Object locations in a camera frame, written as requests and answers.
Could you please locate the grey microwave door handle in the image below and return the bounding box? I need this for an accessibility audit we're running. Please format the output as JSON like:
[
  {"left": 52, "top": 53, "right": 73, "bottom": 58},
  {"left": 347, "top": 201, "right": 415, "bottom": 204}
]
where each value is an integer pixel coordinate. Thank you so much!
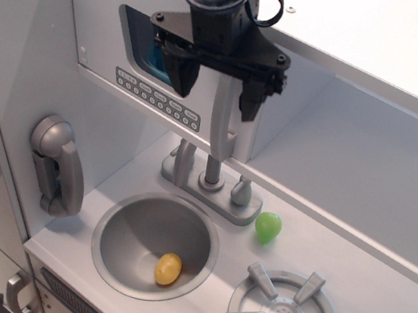
[{"left": 209, "top": 74, "right": 242, "bottom": 162}]

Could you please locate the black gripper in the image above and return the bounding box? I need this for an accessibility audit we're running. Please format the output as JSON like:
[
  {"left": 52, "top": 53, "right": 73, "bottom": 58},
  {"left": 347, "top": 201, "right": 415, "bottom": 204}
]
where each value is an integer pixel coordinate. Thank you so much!
[{"left": 150, "top": 6, "right": 291, "bottom": 122}]

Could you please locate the yellow plastic lemon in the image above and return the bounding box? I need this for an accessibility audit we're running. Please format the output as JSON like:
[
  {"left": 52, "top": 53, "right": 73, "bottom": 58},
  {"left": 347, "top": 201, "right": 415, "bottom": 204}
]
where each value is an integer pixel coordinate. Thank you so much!
[{"left": 154, "top": 253, "right": 183, "bottom": 286}]

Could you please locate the grey oven door handle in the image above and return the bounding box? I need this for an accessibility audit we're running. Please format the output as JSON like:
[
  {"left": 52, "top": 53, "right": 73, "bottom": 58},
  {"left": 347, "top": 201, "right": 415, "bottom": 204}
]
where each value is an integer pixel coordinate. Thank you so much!
[{"left": 6, "top": 273, "right": 37, "bottom": 313}]

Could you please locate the blue plastic bowl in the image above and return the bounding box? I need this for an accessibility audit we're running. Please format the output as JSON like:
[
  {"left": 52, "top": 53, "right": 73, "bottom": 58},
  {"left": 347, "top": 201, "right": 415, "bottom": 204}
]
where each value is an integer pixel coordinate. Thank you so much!
[{"left": 146, "top": 43, "right": 171, "bottom": 86}]

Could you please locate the white toy kitchen cabinet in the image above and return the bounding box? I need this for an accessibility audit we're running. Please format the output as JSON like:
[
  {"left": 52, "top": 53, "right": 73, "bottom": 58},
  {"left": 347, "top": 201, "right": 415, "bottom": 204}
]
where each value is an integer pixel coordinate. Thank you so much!
[{"left": 0, "top": 0, "right": 418, "bottom": 313}]

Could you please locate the green plastic pear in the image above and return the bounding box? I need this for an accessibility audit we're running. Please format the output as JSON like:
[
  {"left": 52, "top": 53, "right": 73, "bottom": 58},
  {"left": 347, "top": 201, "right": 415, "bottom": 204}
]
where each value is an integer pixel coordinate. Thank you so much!
[{"left": 255, "top": 212, "right": 283, "bottom": 245}]

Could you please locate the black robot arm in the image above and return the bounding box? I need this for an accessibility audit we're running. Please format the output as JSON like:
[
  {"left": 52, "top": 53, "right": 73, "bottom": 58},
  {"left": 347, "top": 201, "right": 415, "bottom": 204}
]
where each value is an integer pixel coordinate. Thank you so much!
[{"left": 151, "top": 0, "right": 291, "bottom": 122}]

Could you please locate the grey toy faucet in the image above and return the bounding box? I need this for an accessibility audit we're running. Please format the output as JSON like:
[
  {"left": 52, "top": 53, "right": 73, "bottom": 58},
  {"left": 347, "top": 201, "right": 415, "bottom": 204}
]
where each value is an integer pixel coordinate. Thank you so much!
[{"left": 161, "top": 139, "right": 263, "bottom": 226}]

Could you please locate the grey toy telephone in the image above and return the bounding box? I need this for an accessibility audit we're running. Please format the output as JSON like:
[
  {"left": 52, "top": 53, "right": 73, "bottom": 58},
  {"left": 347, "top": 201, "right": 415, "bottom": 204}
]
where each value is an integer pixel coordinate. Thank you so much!
[{"left": 30, "top": 115, "right": 85, "bottom": 218}]

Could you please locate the white toy microwave door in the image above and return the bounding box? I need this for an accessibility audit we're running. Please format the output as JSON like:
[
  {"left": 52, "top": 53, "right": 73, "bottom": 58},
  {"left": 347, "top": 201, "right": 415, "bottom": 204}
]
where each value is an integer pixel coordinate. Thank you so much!
[{"left": 73, "top": 0, "right": 260, "bottom": 162}]

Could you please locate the round metal sink bowl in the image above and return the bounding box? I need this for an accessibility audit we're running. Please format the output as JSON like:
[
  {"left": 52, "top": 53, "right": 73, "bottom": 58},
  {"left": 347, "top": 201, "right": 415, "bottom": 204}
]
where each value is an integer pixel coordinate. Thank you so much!
[{"left": 91, "top": 192, "right": 219, "bottom": 301}]

